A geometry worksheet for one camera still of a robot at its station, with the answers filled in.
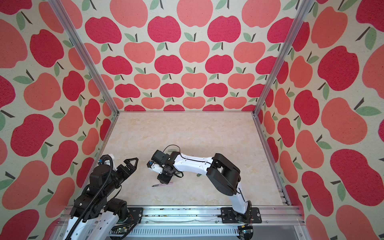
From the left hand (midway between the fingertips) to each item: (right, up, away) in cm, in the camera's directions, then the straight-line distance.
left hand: (136, 164), depth 73 cm
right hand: (+12, -10, +11) cm, 20 cm away
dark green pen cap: (+32, -11, +16) cm, 37 cm away
